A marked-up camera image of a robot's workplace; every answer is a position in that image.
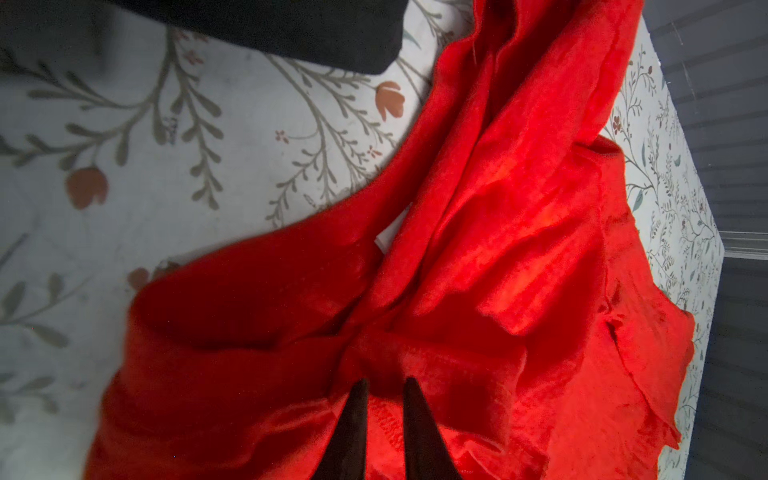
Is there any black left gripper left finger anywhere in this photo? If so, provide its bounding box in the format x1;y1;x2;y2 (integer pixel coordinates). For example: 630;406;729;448
311;379;368;480

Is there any black t shirt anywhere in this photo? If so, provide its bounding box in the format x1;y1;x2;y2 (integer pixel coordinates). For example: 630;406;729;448
115;0;408;74

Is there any red t shirt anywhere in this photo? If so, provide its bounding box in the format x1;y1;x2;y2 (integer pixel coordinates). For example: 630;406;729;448
85;1;694;479

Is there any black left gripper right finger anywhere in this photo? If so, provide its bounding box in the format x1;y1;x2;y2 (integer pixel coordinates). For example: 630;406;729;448
403;377;462;480

